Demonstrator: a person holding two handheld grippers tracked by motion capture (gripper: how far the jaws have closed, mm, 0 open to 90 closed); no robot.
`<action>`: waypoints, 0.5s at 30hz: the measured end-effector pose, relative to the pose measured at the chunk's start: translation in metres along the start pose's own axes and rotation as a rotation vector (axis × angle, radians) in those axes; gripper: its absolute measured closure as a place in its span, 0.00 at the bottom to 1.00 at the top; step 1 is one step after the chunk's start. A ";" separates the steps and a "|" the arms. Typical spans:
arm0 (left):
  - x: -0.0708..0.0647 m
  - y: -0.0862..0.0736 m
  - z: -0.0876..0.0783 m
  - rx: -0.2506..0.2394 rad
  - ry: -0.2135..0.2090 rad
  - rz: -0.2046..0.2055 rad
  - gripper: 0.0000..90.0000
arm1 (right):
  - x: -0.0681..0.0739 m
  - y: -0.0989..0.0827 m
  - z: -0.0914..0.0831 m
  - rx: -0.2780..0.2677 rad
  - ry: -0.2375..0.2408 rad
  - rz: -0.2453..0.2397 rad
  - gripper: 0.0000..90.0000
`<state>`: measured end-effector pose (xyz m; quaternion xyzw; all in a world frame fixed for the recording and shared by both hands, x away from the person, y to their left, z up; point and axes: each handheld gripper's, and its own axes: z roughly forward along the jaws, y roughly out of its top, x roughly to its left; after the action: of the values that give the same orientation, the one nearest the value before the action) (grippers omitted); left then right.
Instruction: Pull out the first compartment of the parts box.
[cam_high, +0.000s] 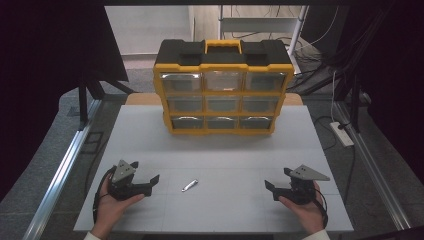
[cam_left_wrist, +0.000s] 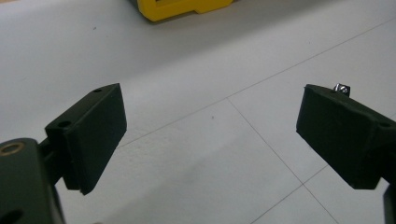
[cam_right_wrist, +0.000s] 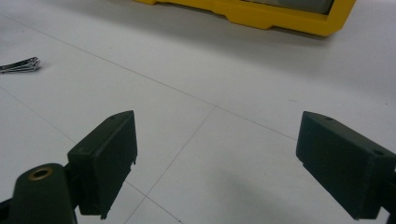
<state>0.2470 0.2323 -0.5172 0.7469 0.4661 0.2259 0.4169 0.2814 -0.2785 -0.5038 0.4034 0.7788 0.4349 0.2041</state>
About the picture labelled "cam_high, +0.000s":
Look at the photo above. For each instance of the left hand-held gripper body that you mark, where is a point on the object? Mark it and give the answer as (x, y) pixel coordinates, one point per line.
(124, 173)

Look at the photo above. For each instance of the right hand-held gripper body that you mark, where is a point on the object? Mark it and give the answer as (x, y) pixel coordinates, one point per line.
(305, 173)

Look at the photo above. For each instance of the silver nail clipper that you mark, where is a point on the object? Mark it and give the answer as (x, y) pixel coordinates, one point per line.
(190, 185)

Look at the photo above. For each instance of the transparent pull-out drawer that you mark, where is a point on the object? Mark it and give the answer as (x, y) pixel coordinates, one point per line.
(180, 82)

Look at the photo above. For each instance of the yellow black organizer cabinet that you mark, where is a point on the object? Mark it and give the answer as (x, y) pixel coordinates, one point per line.
(186, 55)

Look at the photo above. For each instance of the person's left hand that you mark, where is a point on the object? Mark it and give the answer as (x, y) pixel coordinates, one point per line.
(110, 210)

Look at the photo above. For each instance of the person's right hand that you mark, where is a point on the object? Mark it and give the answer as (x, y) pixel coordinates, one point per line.
(310, 215)

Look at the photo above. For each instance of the white power strip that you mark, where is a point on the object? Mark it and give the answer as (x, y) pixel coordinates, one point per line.
(343, 136)

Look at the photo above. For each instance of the person's right white sleeve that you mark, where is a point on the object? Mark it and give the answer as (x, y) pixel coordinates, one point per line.
(316, 236)

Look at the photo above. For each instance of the person's white sleeve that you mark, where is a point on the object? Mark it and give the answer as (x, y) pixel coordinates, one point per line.
(90, 236)
(316, 236)

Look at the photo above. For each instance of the wooden table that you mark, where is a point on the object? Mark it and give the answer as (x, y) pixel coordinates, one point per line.
(140, 99)

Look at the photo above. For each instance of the person's left white sleeve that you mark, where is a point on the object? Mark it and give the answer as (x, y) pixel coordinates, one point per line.
(90, 236)

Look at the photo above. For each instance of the black metal stand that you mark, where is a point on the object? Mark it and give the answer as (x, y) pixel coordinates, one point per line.
(83, 106)
(355, 103)

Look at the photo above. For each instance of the set of clear plastic drawers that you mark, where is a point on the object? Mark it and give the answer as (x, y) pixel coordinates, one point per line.
(222, 81)

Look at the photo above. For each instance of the black curtain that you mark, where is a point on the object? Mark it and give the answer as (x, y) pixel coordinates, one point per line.
(393, 66)
(50, 66)

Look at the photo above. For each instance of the aluminium floor rail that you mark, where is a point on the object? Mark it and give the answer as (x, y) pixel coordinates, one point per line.
(373, 166)
(63, 173)

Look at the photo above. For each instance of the white metal shelf frame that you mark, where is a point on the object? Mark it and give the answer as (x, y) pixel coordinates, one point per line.
(256, 24)

